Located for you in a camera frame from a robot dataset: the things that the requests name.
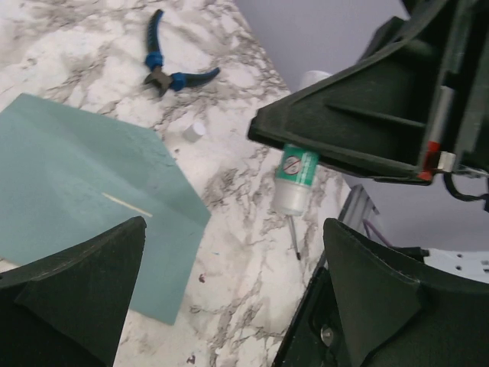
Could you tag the light blue envelope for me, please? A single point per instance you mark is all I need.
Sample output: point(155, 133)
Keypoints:
point(56, 161)

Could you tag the cream lined letter paper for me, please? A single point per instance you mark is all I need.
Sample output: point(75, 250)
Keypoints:
point(127, 205)

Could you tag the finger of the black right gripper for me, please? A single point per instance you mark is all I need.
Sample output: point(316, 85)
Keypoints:
point(372, 119)

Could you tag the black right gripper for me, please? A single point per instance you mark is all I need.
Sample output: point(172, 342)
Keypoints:
point(459, 141)

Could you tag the white glue stick cap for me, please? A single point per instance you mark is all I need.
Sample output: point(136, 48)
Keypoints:
point(194, 132)

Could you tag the aluminium frame rail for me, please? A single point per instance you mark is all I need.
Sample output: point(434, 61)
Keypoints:
point(359, 207)

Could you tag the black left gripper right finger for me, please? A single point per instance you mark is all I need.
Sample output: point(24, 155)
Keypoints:
point(397, 311)

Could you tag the blue handled cutting pliers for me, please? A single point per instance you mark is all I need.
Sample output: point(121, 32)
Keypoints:
point(162, 77)

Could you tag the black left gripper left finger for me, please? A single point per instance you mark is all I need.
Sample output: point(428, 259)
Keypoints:
point(69, 308)

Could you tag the yellow black screwdriver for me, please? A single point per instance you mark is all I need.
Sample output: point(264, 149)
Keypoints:
point(294, 237)

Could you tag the green white glue stick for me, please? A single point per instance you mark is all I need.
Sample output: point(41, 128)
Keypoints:
point(293, 180)

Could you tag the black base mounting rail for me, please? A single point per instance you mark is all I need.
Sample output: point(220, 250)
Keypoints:
point(315, 335)

